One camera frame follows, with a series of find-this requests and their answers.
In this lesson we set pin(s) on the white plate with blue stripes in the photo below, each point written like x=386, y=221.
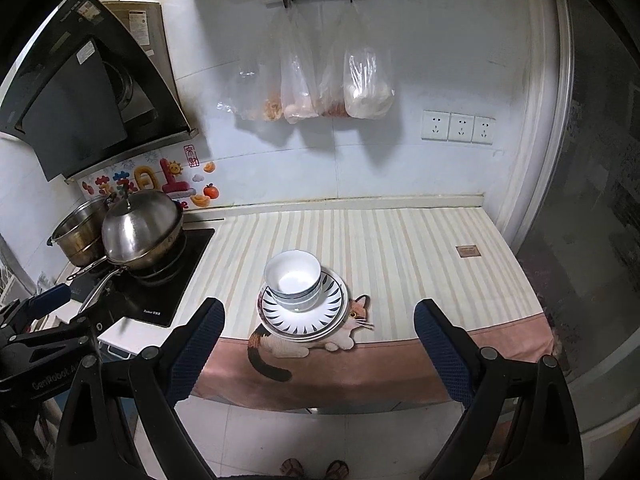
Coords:
x=300, y=325

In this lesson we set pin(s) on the person's left foot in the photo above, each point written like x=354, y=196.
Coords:
x=291, y=470

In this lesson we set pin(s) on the black induction cooktop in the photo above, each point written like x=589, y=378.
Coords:
x=170, y=290

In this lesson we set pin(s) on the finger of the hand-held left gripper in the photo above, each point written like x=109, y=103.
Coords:
x=50, y=297
x=55, y=337

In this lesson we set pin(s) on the fruit wall sticker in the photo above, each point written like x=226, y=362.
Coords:
x=170, y=175

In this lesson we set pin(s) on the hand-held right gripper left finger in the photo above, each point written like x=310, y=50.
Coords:
x=197, y=355

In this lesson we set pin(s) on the glass sliding door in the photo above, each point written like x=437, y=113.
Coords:
x=590, y=210

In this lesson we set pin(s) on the person's right foot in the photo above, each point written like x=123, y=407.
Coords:
x=337, y=471

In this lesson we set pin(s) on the black range hood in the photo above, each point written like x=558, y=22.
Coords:
x=75, y=105

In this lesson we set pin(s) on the steel pot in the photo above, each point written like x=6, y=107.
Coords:
x=75, y=235

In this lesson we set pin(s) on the clear plastic bag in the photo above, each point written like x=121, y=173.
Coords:
x=332, y=100
x=260, y=90
x=300, y=95
x=367, y=90

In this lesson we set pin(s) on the white bowl with blue print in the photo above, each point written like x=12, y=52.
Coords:
x=292, y=280

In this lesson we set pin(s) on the white wall socket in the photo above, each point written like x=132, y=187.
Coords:
x=483, y=131
x=435, y=126
x=461, y=128

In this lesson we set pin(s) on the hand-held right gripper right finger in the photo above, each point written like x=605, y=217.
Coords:
x=445, y=355

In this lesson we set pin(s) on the steel wok with lid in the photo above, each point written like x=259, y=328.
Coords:
x=145, y=230

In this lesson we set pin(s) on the striped tablecloth with cat print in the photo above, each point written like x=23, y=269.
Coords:
x=400, y=260

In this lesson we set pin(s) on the person's foot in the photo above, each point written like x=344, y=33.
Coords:
x=337, y=471
x=291, y=470

